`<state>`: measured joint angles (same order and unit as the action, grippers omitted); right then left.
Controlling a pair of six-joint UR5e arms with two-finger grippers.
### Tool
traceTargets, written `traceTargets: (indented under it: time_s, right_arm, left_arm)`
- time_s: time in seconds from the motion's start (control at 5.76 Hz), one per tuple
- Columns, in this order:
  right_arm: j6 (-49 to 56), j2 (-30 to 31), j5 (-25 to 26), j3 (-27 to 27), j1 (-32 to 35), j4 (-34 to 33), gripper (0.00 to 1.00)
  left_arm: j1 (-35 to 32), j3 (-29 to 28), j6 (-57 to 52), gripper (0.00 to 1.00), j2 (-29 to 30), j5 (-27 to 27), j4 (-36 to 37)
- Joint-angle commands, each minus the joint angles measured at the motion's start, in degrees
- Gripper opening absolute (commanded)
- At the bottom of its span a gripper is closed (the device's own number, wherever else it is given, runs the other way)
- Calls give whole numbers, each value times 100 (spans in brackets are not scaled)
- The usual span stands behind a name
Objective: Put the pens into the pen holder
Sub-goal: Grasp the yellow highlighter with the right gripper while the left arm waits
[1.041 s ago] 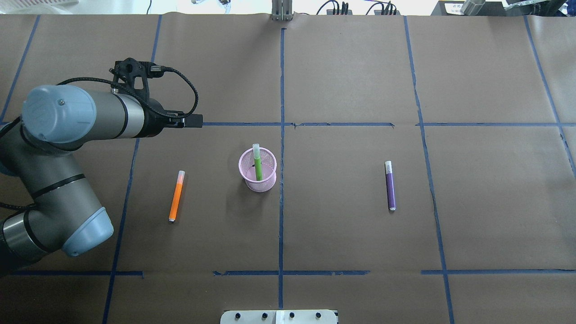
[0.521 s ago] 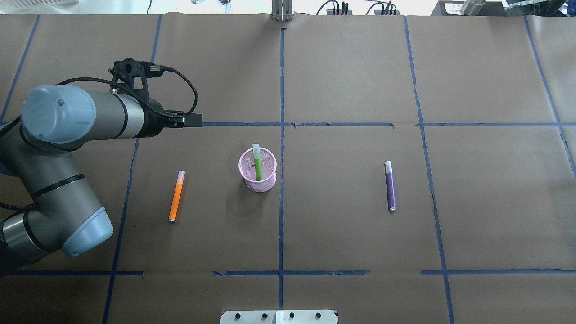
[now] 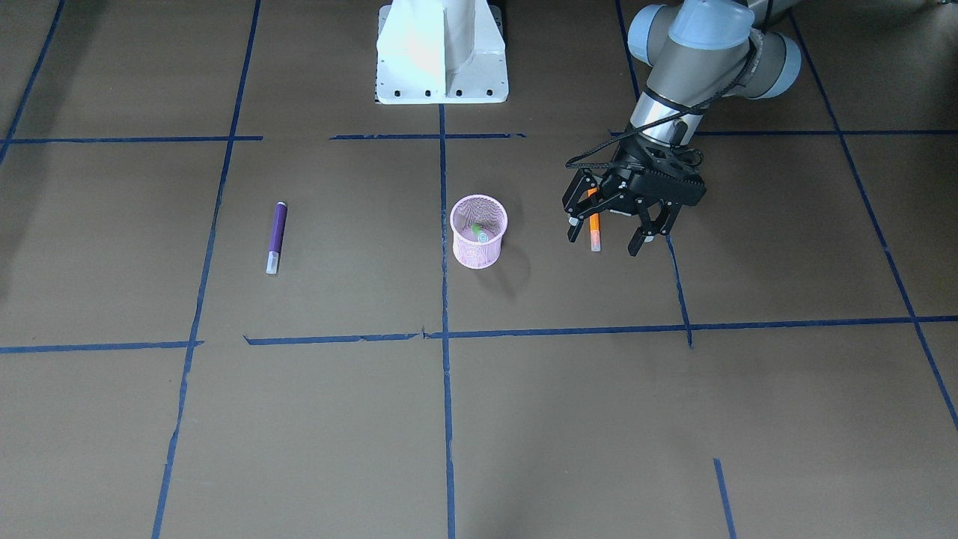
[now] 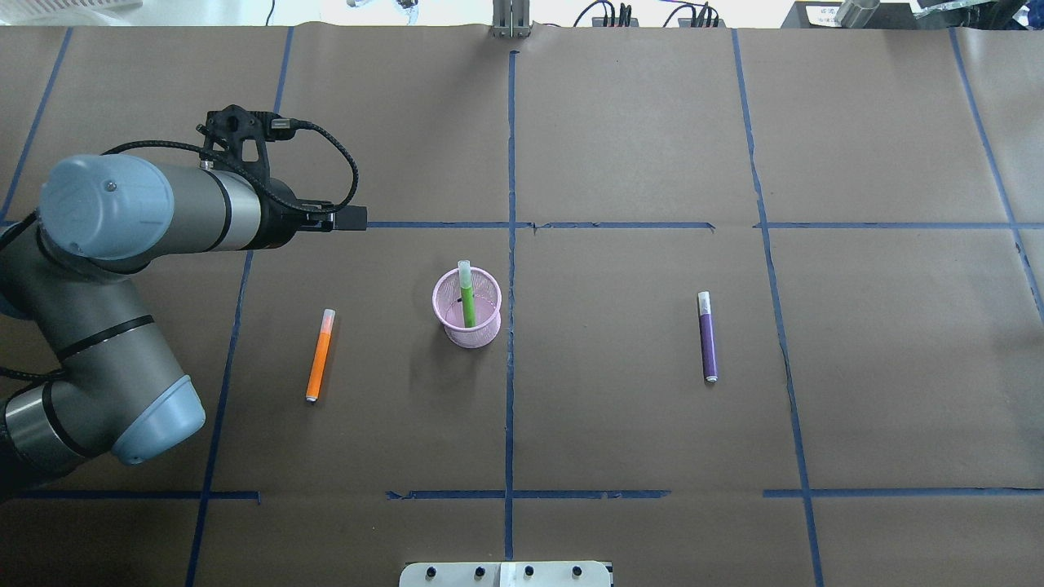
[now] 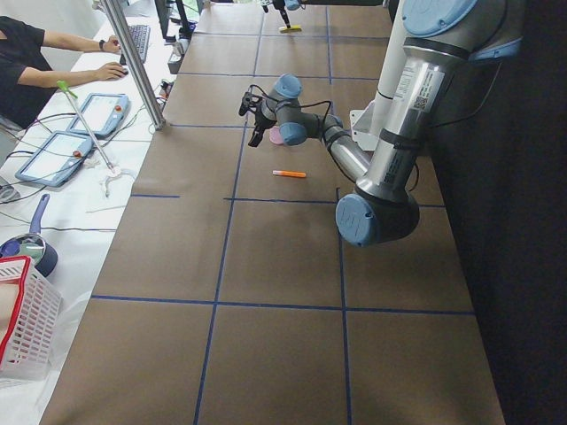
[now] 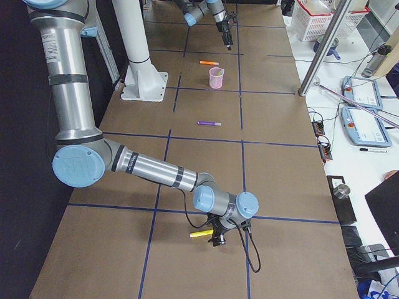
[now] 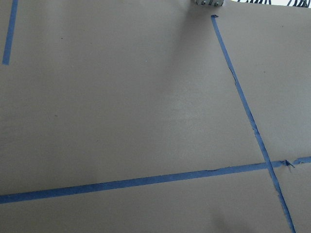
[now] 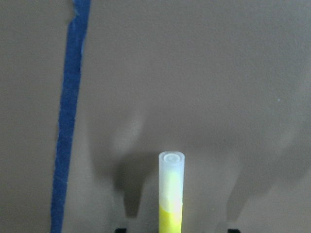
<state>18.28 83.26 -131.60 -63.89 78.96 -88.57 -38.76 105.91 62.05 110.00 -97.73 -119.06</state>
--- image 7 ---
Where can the aluminium frame post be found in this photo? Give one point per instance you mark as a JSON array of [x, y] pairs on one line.
[[214, 3]]

